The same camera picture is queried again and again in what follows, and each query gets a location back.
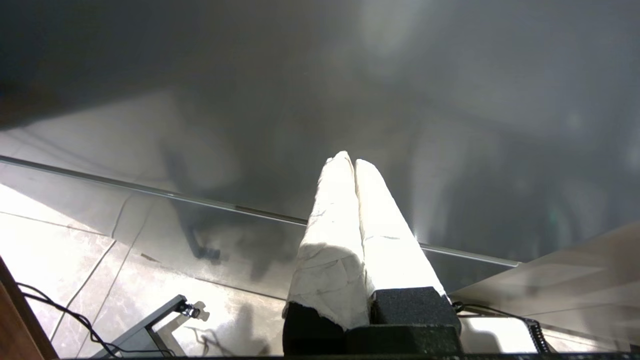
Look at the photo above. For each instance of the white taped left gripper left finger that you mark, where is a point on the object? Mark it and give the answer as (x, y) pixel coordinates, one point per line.
(330, 250)

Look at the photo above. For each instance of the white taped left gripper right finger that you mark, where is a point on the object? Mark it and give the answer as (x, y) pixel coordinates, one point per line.
(390, 245)

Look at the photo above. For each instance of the small black caster wheel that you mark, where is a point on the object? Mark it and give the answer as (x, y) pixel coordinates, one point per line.
(190, 311)

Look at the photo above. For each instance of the stainless steel refrigerator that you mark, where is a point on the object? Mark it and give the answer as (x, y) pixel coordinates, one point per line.
(250, 100)

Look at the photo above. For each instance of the grey metal stand leg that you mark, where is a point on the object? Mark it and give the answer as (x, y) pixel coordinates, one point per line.
(155, 314)

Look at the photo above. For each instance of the white cabinet side panel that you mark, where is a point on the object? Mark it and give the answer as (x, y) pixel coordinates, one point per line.
(575, 285)

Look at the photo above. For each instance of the brown wooden furniture panel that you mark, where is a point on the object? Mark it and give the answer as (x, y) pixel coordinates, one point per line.
(12, 332)

